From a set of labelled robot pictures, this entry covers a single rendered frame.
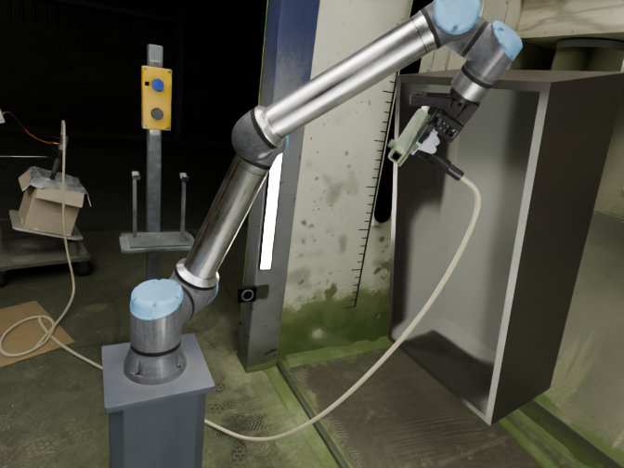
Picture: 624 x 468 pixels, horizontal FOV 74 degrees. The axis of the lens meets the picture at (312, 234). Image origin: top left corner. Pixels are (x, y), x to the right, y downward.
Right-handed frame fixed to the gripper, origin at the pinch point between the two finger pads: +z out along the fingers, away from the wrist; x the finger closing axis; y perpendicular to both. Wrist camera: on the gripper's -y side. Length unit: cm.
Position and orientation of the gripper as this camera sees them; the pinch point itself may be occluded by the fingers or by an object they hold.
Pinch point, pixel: (413, 147)
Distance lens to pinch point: 128.0
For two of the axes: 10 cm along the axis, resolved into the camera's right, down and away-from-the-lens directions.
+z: -4.0, 6.1, 6.8
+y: 8.3, 5.6, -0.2
